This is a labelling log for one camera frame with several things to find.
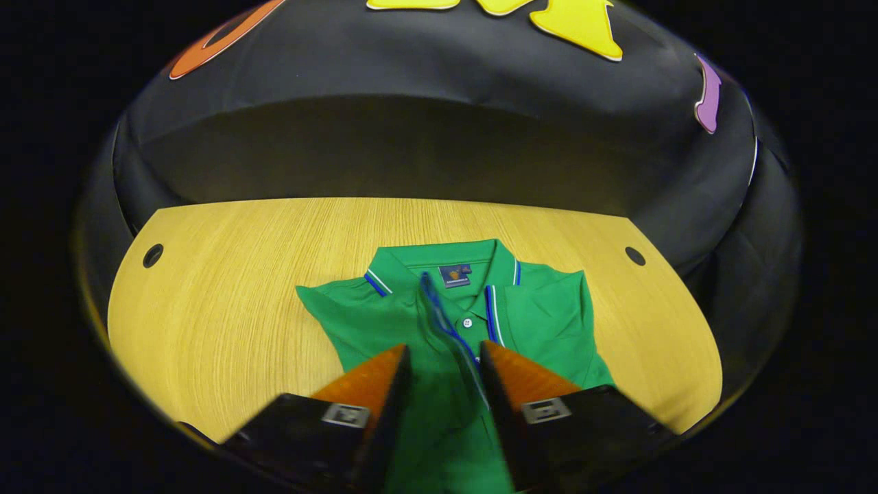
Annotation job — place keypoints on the black backdrop cloth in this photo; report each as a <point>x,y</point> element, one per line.
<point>411,123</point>

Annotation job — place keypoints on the green T-shirt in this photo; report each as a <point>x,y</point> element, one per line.
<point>542,322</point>

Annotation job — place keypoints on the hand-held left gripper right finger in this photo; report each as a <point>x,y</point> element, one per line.
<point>504,439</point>

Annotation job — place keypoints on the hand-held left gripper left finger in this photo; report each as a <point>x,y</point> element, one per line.
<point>391,425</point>

